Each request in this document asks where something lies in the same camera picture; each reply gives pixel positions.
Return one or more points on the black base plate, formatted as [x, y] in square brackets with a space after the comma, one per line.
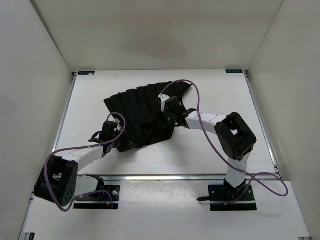
[100, 200]
[221, 199]

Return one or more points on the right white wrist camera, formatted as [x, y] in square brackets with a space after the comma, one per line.
[163, 98]

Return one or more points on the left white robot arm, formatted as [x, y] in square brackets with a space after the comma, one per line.
[57, 181]

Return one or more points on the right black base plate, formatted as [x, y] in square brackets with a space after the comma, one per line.
[221, 199]

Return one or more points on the left blue corner label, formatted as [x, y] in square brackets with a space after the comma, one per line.
[86, 73]

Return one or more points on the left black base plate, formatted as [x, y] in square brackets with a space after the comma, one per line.
[100, 200]

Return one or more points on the black pleated skirt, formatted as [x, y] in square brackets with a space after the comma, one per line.
[141, 108]

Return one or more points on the right blue corner label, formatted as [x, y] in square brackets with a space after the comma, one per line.
[234, 71]

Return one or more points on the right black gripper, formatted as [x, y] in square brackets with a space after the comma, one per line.
[166, 110]

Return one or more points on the aluminium table rail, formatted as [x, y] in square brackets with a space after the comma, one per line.
[165, 177]

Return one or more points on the blue corner label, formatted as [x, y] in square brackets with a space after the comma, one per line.
[234, 71]
[86, 73]

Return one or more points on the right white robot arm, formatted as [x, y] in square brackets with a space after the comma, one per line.
[236, 138]

